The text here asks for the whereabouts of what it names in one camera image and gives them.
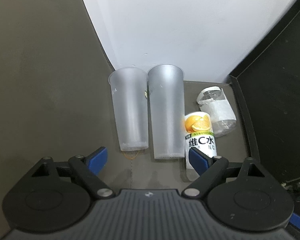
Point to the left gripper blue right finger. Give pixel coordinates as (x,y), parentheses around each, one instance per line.
(210,170)

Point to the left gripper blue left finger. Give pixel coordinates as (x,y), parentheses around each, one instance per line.
(84,171)

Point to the short frosted plastic cup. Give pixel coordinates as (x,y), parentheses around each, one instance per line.
(129,95)

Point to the tall frosted plastic cup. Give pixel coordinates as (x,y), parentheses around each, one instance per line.
(167,107)

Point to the vitamin C water bottle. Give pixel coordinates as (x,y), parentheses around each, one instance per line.
(199,134)

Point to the orange rubber band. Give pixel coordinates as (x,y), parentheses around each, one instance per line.
(131,155)

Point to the clear bottle white label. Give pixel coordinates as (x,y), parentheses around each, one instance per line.
(212,100)

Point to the black cabinet panel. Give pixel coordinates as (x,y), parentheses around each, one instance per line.
(266,85)

